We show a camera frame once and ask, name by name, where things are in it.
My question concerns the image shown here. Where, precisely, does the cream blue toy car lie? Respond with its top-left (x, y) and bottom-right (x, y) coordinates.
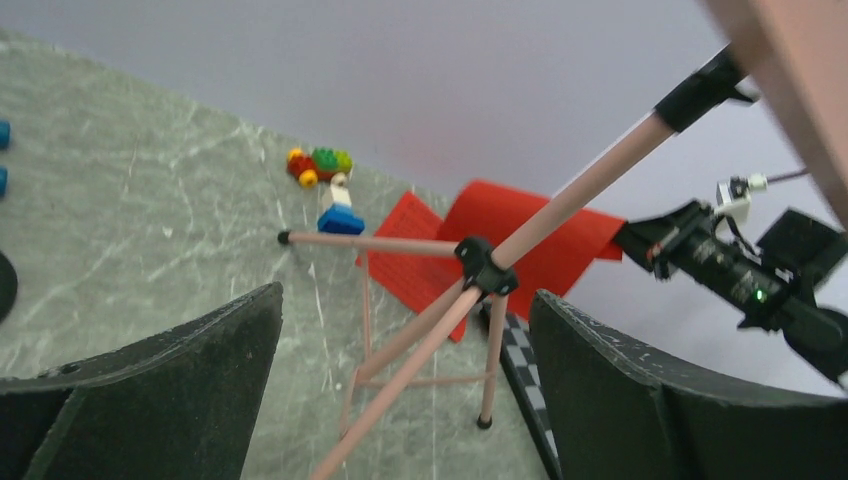
top-left (0, 119), bottom-right (11, 200)

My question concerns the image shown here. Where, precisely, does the black microphone stand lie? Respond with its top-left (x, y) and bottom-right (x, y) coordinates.
top-left (0, 253), bottom-right (19, 321)

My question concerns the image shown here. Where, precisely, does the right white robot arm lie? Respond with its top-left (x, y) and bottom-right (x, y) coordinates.
top-left (529, 201), bottom-right (847, 479)

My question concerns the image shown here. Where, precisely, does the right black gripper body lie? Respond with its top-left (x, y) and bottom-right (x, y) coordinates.
top-left (614, 200), bottom-right (723, 282)

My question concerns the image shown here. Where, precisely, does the pink music stand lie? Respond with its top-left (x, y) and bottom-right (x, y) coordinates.
top-left (278, 1), bottom-right (847, 479)

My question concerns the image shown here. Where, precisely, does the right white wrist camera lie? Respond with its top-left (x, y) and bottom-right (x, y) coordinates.
top-left (714, 173), bottom-right (769, 223)

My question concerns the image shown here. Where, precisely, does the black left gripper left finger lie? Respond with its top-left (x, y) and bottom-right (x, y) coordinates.
top-left (1, 282), bottom-right (283, 479)

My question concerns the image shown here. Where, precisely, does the colourful brick toy car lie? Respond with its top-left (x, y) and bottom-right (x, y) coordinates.
top-left (286, 147), bottom-right (354, 189)

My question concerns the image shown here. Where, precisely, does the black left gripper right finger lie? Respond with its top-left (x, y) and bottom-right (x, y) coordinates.
top-left (529, 290), bottom-right (847, 479)

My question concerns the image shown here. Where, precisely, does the blue white toy brick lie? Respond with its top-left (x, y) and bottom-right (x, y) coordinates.
top-left (317, 183), bottom-right (365, 235)

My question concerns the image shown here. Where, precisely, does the black chessboard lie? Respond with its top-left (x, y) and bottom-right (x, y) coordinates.
top-left (500, 312), bottom-right (563, 479)

